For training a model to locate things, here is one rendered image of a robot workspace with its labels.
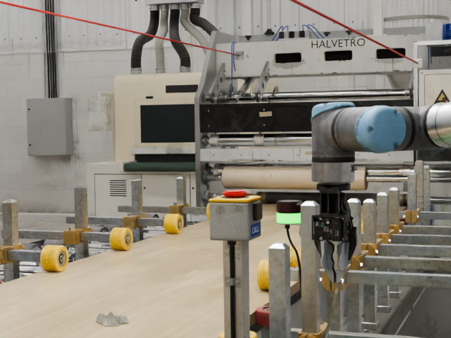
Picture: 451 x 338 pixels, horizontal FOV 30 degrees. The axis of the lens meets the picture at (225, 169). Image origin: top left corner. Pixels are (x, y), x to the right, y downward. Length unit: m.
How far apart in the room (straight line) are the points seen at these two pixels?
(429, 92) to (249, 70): 1.11
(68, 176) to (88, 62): 1.64
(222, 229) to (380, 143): 0.40
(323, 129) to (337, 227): 0.20
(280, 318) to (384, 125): 0.43
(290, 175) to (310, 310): 2.68
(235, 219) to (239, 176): 3.27
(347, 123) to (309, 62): 3.16
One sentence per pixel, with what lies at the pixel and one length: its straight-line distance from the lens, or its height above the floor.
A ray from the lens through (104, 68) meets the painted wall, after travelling 11.85.
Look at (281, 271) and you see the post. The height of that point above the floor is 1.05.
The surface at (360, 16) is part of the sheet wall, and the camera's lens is 10.89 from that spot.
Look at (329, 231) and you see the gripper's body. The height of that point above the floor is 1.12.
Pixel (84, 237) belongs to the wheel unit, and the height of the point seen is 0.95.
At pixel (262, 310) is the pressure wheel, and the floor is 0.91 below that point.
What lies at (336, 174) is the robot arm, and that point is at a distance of 1.74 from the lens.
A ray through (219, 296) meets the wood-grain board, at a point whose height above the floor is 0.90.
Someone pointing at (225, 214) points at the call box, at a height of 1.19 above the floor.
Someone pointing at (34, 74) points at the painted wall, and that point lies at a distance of 12.35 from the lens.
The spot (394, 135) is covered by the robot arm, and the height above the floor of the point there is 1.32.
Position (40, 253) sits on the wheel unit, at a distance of 2.66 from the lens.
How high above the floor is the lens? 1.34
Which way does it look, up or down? 3 degrees down
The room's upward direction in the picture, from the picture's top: 1 degrees counter-clockwise
